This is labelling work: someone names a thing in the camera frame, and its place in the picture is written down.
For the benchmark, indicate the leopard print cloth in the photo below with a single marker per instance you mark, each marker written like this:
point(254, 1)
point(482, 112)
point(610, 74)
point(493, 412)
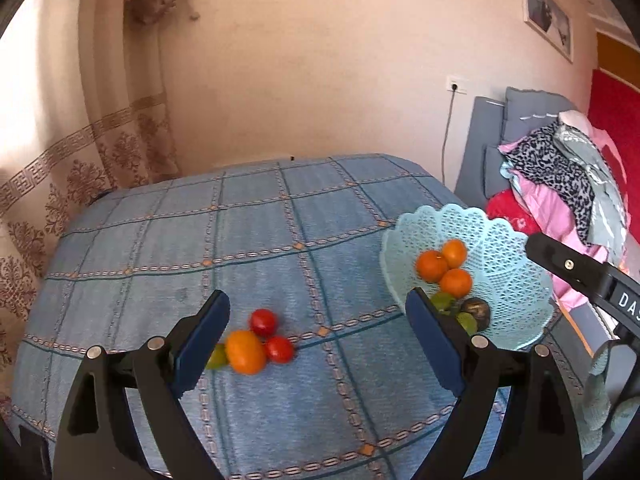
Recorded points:
point(545, 160)

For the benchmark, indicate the red cloth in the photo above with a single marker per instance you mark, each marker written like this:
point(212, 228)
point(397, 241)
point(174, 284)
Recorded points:
point(620, 120)

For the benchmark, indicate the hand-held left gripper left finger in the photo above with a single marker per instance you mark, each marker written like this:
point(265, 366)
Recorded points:
point(200, 350)

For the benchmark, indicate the white wall outlet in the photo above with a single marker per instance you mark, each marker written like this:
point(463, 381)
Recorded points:
point(457, 84)

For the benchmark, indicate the orange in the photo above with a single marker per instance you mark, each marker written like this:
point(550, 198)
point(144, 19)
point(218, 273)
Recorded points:
point(456, 282)
point(245, 352)
point(432, 266)
point(455, 253)

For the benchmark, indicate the light blue plastic basket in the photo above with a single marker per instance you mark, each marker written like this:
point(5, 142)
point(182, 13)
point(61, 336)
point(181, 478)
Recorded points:
point(510, 280)

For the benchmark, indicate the pile of clothes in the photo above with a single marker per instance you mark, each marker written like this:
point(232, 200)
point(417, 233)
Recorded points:
point(540, 200)

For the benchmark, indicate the blue plaid bedspread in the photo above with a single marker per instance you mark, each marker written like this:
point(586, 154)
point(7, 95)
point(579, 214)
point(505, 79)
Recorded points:
point(310, 410)

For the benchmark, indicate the orange-brown panel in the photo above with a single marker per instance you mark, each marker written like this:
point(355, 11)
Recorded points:
point(617, 57)

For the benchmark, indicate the red tomato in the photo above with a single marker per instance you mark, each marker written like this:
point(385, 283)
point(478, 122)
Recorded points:
point(280, 349)
point(263, 322)

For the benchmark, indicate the grey cushion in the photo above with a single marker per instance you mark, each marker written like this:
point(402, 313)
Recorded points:
point(530, 105)

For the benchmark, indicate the framed wall picture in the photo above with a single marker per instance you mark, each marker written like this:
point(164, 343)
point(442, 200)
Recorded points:
point(547, 15)

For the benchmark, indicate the beige patterned curtain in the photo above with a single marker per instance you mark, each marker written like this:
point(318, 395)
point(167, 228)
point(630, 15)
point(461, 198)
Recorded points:
point(75, 150)

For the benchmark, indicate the green plum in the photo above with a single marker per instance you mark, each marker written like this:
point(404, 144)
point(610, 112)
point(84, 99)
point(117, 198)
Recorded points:
point(218, 357)
point(442, 301)
point(467, 322)

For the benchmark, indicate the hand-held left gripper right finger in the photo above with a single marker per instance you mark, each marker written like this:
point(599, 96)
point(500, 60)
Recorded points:
point(435, 345)

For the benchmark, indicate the dark brown round fruit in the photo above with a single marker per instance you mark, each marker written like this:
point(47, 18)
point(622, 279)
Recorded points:
point(476, 308)

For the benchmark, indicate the person's right hand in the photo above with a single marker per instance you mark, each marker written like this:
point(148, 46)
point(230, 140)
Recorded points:
point(597, 395)

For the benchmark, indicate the grey padded headboard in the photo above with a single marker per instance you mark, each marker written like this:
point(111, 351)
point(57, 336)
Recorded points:
point(480, 125)

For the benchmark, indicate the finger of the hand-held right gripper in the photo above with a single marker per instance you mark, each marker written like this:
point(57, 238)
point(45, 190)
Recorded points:
point(565, 262)

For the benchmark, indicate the grey-green quilt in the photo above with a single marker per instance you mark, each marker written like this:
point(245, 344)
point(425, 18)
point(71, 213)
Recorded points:
point(600, 195)

